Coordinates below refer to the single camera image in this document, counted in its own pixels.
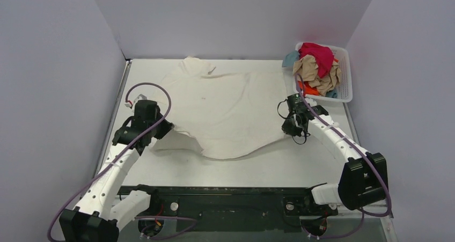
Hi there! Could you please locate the cream white t shirt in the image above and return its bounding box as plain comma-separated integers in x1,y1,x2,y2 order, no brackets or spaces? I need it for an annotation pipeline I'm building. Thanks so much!
152,57,287,160

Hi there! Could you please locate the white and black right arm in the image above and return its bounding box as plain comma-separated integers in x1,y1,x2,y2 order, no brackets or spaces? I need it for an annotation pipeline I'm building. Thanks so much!
282,93,390,215

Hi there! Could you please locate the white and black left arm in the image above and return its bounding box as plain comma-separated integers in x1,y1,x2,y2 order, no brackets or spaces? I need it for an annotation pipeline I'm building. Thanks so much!
59,100,173,241

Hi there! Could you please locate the orange t shirt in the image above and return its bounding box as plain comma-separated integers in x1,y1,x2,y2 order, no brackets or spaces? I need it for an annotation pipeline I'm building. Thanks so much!
298,81,320,96

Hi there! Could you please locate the tan beige t shirt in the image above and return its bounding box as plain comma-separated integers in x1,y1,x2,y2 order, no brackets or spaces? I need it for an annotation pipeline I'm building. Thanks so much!
292,55,342,97

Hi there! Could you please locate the white plastic laundry basket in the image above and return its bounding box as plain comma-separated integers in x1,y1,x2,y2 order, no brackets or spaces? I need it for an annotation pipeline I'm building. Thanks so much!
295,42,353,102

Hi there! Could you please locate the teal blue t shirt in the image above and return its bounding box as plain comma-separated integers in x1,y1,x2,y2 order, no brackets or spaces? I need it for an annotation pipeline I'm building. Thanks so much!
282,50,300,68

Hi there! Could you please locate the magenta red t shirt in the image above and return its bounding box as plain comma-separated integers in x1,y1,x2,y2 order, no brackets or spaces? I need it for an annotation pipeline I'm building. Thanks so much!
298,42,334,78

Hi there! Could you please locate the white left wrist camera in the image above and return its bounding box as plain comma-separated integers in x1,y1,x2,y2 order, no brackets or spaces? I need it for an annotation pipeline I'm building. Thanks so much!
124,94,147,109

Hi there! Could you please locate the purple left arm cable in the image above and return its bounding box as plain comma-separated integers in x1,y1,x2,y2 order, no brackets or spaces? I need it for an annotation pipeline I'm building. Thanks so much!
47,82,198,242

